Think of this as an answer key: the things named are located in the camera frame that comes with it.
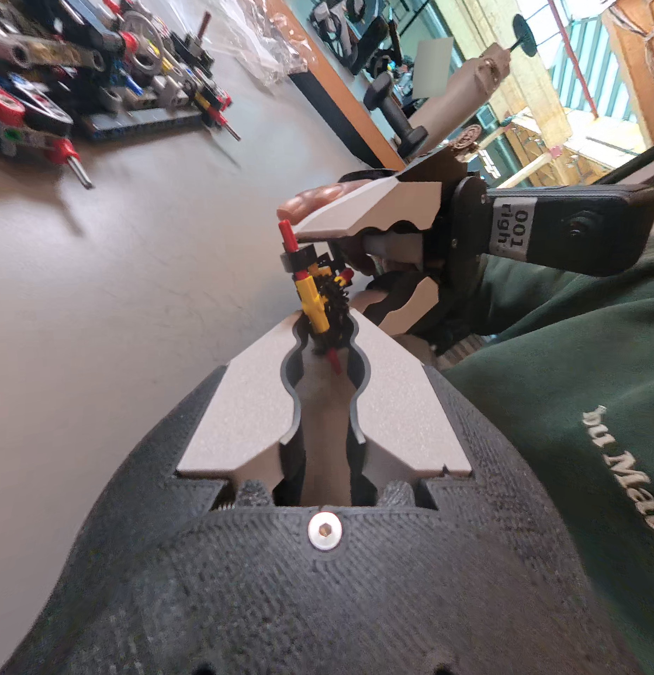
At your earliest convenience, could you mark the person's right hand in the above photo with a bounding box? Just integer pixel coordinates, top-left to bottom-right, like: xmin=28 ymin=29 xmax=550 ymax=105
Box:
xmin=277 ymin=181 xmax=383 ymax=277

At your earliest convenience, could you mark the black yellow lego wing assembly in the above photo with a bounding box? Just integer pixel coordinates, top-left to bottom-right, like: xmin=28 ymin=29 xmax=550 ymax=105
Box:
xmin=278 ymin=219 xmax=359 ymax=376

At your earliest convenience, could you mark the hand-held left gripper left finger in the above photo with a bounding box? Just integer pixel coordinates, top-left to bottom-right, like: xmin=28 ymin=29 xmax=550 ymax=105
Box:
xmin=177 ymin=310 xmax=307 ymax=494

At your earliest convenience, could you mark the wooden gear model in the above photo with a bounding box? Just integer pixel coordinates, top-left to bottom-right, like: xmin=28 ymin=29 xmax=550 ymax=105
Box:
xmin=447 ymin=126 xmax=483 ymax=159

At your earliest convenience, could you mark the black dumbbell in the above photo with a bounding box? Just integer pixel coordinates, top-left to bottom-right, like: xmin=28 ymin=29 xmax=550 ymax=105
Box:
xmin=363 ymin=71 xmax=429 ymax=159

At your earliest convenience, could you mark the crumpled clear plastic bag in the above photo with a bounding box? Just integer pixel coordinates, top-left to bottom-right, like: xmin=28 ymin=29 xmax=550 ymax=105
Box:
xmin=216 ymin=0 xmax=312 ymax=88

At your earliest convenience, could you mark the beige rounded object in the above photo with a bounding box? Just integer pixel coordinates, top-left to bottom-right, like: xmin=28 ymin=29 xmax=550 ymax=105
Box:
xmin=411 ymin=42 xmax=512 ymax=159

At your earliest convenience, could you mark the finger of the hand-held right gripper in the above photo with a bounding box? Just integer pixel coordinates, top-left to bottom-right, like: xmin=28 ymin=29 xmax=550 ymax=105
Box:
xmin=294 ymin=178 xmax=445 ymax=239
xmin=351 ymin=275 xmax=440 ymax=338

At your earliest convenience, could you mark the black disc on stick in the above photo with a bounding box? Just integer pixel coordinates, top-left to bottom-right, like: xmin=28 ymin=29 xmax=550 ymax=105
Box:
xmin=509 ymin=13 xmax=540 ymax=56

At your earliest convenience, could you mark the lego car chassis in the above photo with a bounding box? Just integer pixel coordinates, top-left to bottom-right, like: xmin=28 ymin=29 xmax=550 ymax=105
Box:
xmin=0 ymin=0 xmax=243 ymax=191

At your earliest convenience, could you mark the person's green sweatshirt torso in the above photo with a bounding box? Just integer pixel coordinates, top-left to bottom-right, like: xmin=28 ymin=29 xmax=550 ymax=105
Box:
xmin=443 ymin=264 xmax=654 ymax=675

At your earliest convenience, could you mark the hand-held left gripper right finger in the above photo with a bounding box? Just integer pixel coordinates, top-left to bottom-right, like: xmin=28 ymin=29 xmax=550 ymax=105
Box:
xmin=348 ymin=310 xmax=473 ymax=494

